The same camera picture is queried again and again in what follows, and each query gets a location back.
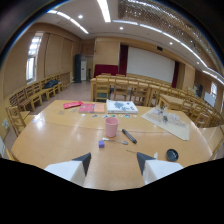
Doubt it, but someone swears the clear plastic flower bundle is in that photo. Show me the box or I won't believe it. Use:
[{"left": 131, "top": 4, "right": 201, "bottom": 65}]
[{"left": 151, "top": 104, "right": 184, "bottom": 129}]

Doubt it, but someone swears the black round lid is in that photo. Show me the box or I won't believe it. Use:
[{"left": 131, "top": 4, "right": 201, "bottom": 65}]
[{"left": 166, "top": 148, "right": 180, "bottom": 163}]

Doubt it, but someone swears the black marker pen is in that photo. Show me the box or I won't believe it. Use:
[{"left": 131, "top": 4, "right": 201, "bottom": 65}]
[{"left": 121, "top": 128, "right": 138, "bottom": 145}]

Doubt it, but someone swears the metal spoon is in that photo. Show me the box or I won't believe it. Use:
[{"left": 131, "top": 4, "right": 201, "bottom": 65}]
[{"left": 102, "top": 137, "right": 129, "bottom": 146}]

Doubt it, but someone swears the pink plastic cup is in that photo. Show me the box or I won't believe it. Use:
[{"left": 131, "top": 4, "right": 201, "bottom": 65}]
[{"left": 104, "top": 116, "right": 120, "bottom": 138}]

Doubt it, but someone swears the red flat packet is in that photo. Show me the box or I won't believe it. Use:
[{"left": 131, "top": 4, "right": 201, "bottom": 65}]
[{"left": 63, "top": 100, "right": 84, "bottom": 110}]

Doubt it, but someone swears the orange book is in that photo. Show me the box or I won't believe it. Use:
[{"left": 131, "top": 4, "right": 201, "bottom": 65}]
[{"left": 93, "top": 103, "right": 106, "bottom": 114}]

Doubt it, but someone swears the white printed book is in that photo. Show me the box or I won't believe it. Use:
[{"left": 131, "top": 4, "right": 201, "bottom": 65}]
[{"left": 106, "top": 99, "right": 139, "bottom": 115}]

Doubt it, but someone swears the wooden chair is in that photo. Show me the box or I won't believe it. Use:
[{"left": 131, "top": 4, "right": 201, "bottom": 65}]
[{"left": 5, "top": 105, "right": 32, "bottom": 137}]

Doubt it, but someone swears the long wooden desk row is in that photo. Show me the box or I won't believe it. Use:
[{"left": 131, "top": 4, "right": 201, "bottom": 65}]
[{"left": 89, "top": 73, "right": 188, "bottom": 107}]

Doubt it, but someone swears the black bag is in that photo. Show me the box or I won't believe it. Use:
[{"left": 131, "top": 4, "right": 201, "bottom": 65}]
[{"left": 43, "top": 78, "right": 60, "bottom": 90}]

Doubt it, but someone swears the black tall cabinet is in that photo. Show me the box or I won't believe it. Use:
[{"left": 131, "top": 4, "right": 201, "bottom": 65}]
[{"left": 73, "top": 53, "right": 83, "bottom": 84}]

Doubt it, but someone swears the white projection screen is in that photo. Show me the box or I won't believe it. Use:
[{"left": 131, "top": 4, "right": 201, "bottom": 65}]
[{"left": 126, "top": 46, "right": 176, "bottom": 84}]

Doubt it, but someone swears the red draped table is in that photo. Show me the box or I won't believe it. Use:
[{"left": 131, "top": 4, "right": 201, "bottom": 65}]
[{"left": 93, "top": 64, "right": 119, "bottom": 78}]

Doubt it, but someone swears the dark red curtain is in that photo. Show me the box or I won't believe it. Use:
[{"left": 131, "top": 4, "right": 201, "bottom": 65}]
[{"left": 118, "top": 44, "right": 129, "bottom": 77}]

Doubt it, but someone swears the window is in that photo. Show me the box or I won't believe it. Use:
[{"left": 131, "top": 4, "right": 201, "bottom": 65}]
[{"left": 25, "top": 31, "right": 44, "bottom": 84}]

